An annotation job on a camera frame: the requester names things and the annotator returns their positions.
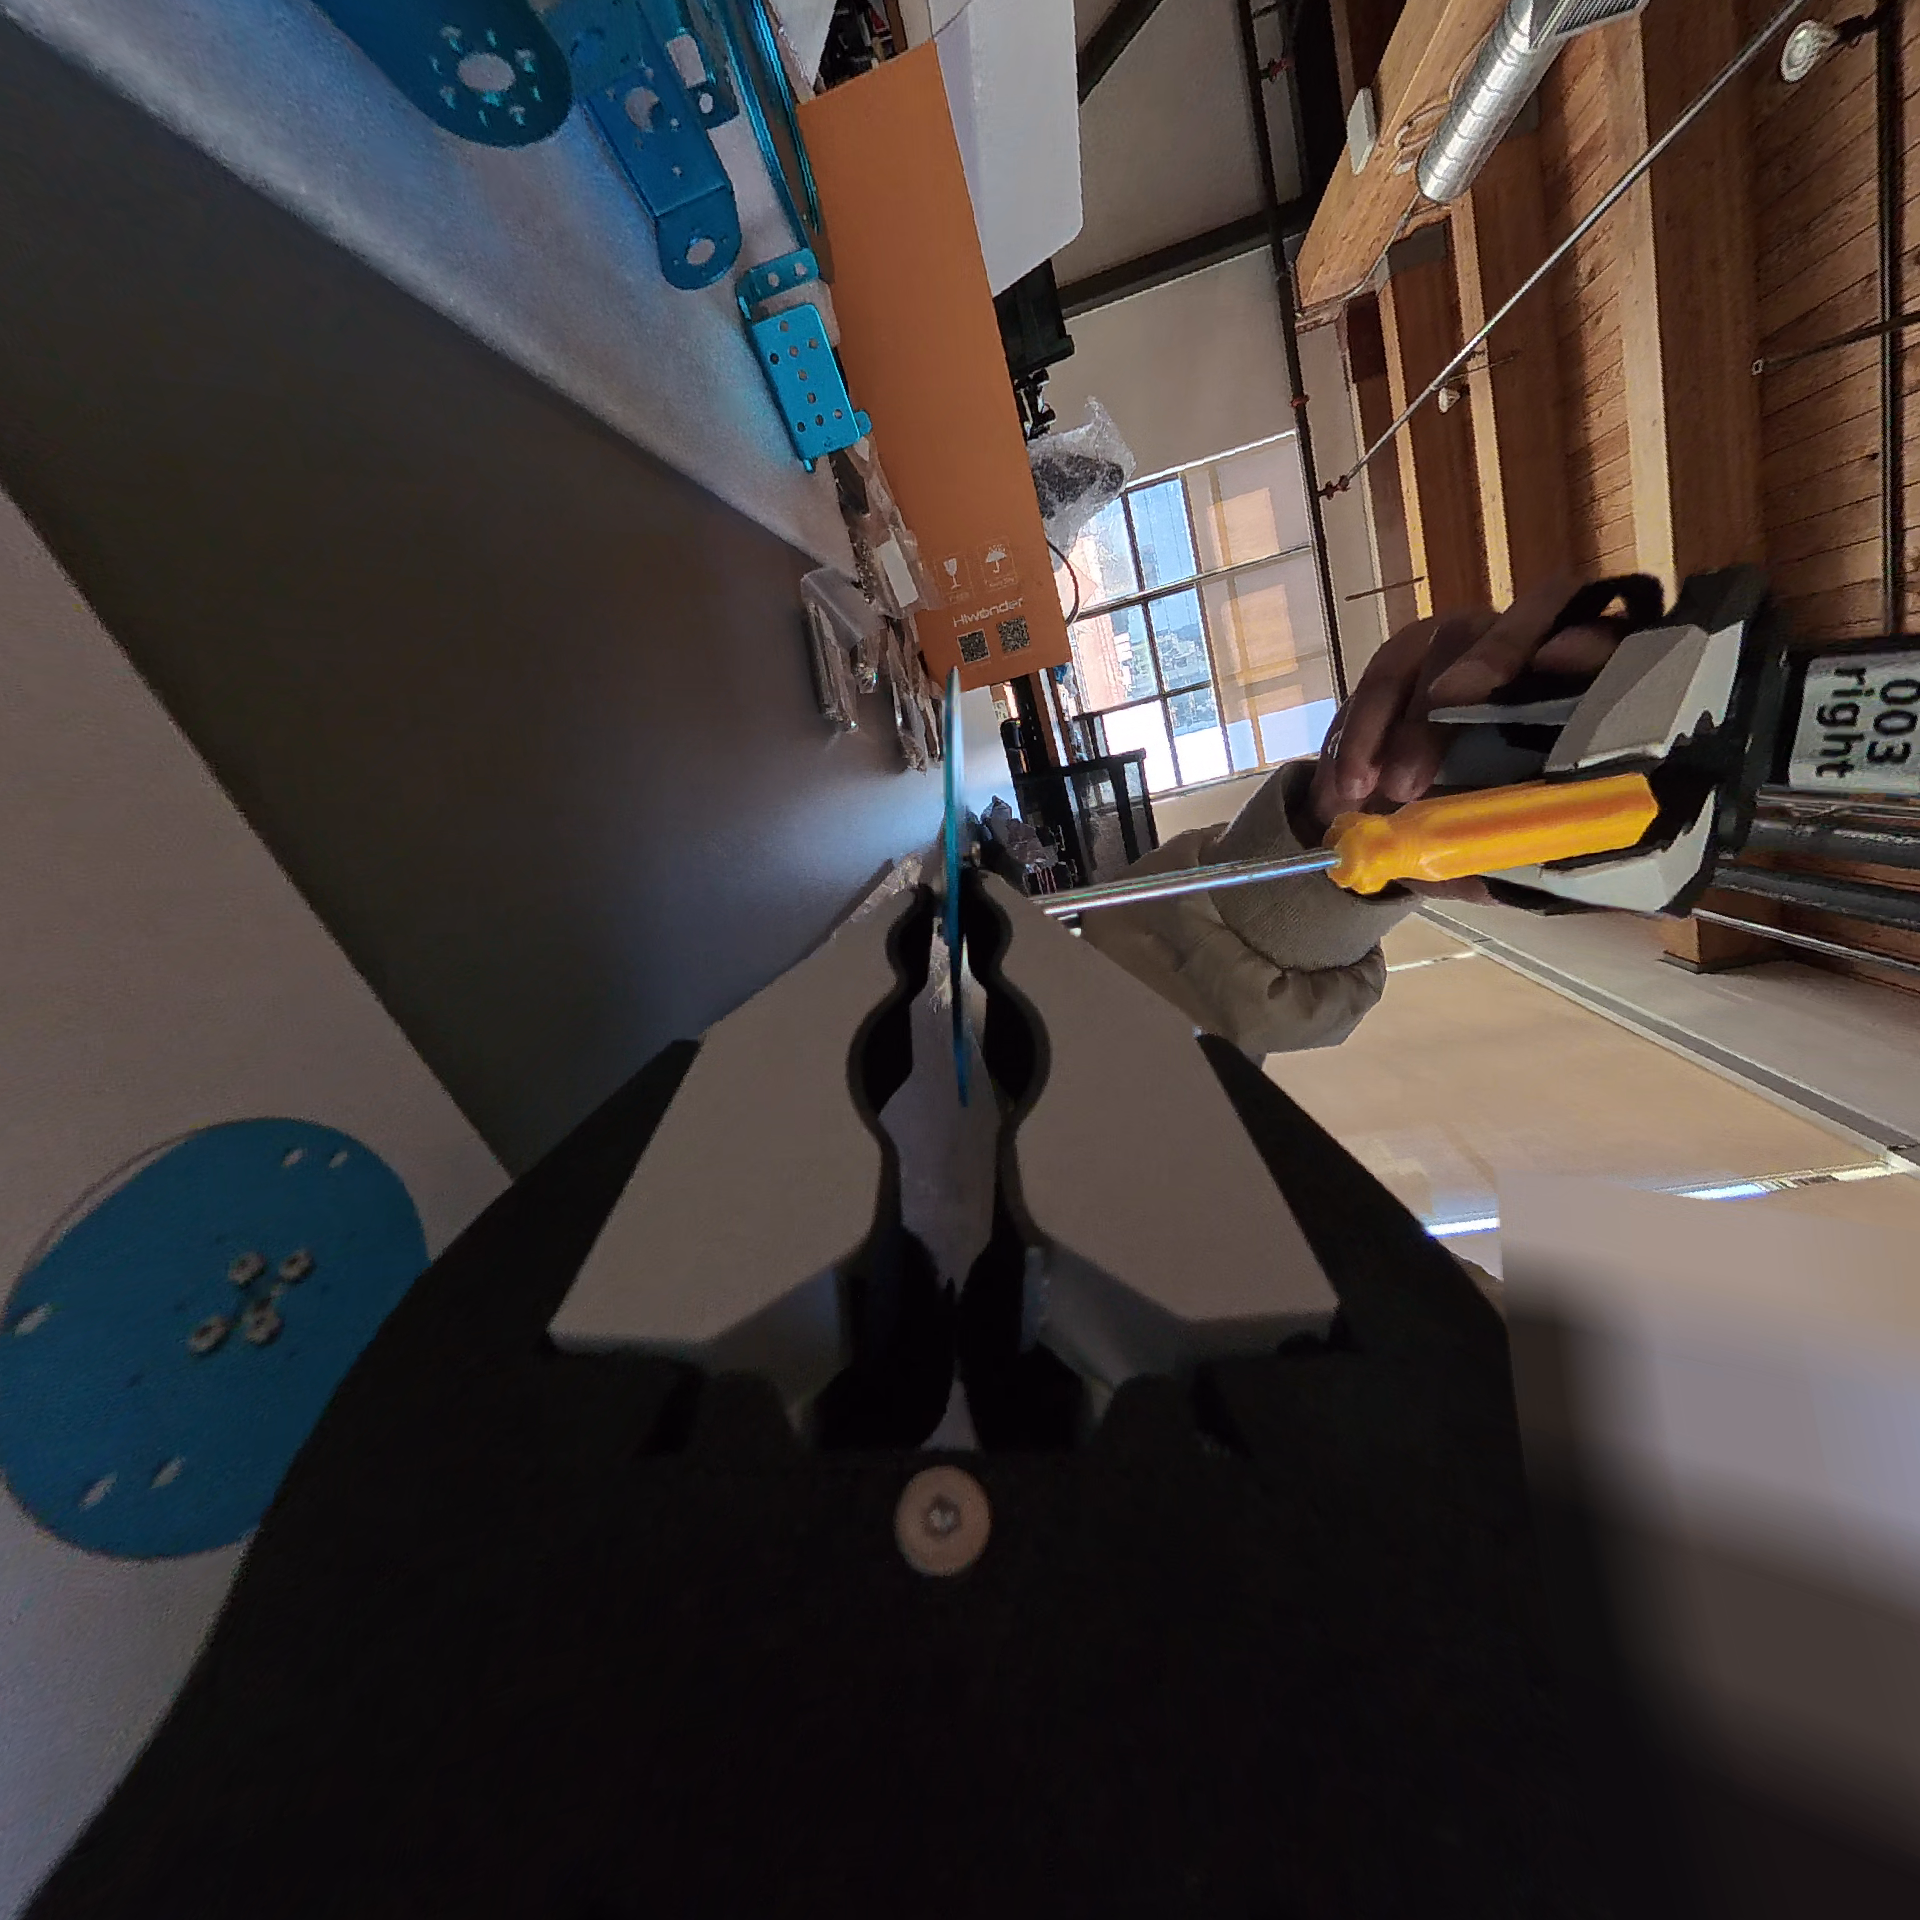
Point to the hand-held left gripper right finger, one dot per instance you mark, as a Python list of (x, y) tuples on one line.
[(1154, 1183)]

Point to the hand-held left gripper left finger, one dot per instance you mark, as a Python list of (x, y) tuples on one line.
[(721, 1183)]

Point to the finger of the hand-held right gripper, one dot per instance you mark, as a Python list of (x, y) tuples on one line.
[(1639, 887), (1643, 693)]

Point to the blue round metal disc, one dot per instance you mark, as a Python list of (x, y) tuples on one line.
[(959, 838)]

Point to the grey desk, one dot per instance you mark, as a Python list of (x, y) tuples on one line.
[(370, 598)]

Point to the person's right hand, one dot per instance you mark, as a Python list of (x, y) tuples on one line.
[(1395, 716)]

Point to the large window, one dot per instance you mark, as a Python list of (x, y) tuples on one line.
[(1213, 625)]

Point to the small bags of screws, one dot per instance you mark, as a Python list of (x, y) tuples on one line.
[(868, 625)]

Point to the wooden ceiling beam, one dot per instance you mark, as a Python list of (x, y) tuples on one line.
[(1395, 154)]

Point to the bubble wrap bag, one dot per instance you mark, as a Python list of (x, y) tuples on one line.
[(1078, 470)]

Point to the white instruction manual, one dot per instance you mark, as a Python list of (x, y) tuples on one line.
[(154, 933)]

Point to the orange cardboard box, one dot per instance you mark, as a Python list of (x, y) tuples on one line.
[(927, 376)]

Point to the blue perforated plate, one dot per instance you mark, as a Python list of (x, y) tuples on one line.
[(809, 389)]

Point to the white cardboard box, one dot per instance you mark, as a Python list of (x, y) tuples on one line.
[(1023, 125)]

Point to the silver ventilation duct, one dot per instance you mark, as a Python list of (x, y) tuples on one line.
[(1504, 96)]

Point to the blue servo bracket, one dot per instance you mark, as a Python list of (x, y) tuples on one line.
[(656, 166)]

